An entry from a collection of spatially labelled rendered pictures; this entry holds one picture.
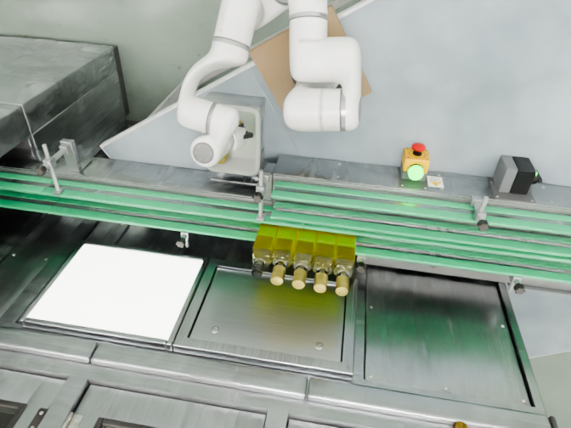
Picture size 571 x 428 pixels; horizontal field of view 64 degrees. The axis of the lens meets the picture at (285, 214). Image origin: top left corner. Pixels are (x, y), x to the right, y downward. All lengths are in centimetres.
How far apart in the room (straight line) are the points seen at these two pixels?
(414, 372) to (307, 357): 28
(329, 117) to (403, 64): 38
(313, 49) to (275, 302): 70
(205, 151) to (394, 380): 74
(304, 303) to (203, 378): 36
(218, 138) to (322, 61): 28
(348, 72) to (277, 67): 35
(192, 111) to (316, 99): 28
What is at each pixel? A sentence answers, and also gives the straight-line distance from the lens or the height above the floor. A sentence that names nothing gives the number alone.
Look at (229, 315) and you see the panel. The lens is 131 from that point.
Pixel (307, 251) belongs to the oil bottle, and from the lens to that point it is 126.
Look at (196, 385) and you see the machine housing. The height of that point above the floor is 140.
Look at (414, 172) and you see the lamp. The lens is 135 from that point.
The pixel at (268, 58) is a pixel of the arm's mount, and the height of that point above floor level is 77.
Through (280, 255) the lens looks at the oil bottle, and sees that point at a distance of 125.
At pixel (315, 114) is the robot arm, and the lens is 101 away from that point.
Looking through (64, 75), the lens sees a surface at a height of 48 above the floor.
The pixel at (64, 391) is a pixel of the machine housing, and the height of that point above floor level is 147.
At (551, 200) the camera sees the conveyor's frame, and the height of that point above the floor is 85.
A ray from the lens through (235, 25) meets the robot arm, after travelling 106.
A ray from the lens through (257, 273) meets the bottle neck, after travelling 125.
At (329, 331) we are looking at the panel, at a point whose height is 120.
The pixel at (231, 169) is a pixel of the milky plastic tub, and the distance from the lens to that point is 142.
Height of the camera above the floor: 200
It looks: 52 degrees down
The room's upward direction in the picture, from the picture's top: 165 degrees counter-clockwise
